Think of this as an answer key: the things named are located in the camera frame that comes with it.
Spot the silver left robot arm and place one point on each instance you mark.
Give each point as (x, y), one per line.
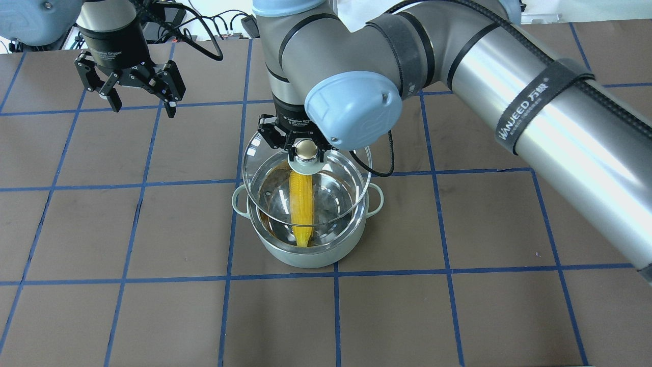
(40, 23)

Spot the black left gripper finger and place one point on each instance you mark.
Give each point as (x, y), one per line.
(173, 86)
(86, 69)

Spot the glass pot lid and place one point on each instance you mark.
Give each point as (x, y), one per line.
(339, 186)

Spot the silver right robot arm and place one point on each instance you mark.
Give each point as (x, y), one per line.
(594, 150)

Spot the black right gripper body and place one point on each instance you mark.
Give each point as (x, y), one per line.
(290, 115)

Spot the yellow corn cob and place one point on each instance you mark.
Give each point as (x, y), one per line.
(301, 200)

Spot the pale green electric pot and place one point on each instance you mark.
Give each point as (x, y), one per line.
(329, 243)

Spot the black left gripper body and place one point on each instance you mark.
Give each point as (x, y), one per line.
(110, 45)

